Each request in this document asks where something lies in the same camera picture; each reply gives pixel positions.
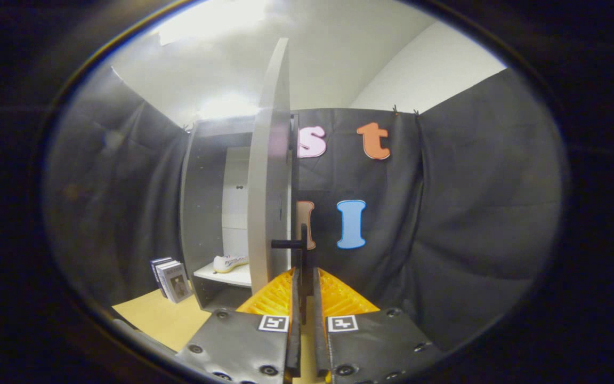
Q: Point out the white shoe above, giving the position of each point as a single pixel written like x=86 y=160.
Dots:
x=229 y=263

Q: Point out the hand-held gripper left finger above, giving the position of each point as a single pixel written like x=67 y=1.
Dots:
x=295 y=341

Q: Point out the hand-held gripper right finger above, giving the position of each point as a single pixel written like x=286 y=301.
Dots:
x=319 y=341

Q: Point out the beige shoe cabinet door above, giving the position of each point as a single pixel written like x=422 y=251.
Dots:
x=268 y=176

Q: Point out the dark grey shoe cabinet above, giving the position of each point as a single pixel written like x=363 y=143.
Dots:
x=203 y=213

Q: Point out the black backdrop cloth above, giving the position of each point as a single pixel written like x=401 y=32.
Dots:
x=472 y=213

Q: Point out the grey cover book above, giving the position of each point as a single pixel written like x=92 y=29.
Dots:
x=156 y=269
x=176 y=282

